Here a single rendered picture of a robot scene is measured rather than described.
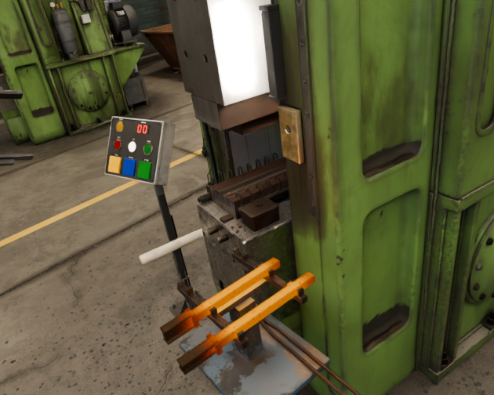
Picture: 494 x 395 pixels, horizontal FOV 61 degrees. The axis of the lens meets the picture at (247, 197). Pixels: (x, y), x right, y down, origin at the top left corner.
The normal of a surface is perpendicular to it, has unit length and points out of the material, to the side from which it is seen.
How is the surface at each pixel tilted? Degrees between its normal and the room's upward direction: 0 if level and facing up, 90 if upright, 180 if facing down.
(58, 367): 0
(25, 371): 0
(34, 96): 90
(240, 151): 90
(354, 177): 89
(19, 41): 89
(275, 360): 0
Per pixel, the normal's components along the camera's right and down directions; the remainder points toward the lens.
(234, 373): -0.14, -0.87
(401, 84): 0.53, 0.33
